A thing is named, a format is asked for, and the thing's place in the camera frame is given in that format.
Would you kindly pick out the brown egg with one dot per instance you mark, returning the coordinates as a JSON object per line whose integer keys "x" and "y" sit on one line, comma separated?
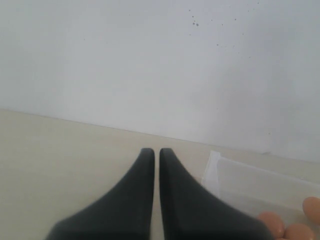
{"x": 273, "y": 222}
{"x": 311, "y": 209}
{"x": 299, "y": 231}

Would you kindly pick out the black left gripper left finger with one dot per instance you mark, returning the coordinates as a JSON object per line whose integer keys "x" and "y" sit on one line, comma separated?
{"x": 123, "y": 213}

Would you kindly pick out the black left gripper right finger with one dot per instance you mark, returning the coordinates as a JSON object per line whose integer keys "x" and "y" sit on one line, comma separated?
{"x": 190, "y": 212}

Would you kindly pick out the clear plastic bin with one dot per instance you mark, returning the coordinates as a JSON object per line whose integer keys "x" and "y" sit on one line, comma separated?
{"x": 254, "y": 190}

